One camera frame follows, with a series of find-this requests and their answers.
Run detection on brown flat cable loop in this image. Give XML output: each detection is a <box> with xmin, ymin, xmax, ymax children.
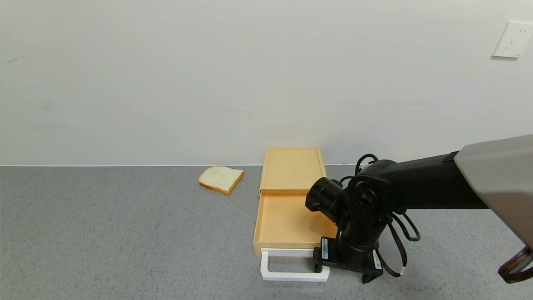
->
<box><xmin>498</xmin><ymin>245</ymin><xmax>533</xmax><ymax>284</ymax></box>

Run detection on white bread slice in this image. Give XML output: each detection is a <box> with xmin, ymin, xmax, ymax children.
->
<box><xmin>198</xmin><ymin>166</ymin><xmax>245</xmax><ymax>195</ymax></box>

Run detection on black wrist cable bundle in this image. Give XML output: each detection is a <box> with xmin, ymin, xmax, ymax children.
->
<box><xmin>354</xmin><ymin>153</ymin><xmax>421</xmax><ymax>278</ymax></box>

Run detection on yellow drawer with white handle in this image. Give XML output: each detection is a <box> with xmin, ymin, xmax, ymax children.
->
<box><xmin>252</xmin><ymin>190</ymin><xmax>338</xmax><ymax>283</ymax></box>

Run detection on white wall socket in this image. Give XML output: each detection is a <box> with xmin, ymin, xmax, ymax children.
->
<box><xmin>492</xmin><ymin>21</ymin><xmax>533</xmax><ymax>59</ymax></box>

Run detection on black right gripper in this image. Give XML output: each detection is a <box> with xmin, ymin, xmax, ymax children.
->
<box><xmin>313</xmin><ymin>224</ymin><xmax>384</xmax><ymax>284</ymax></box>

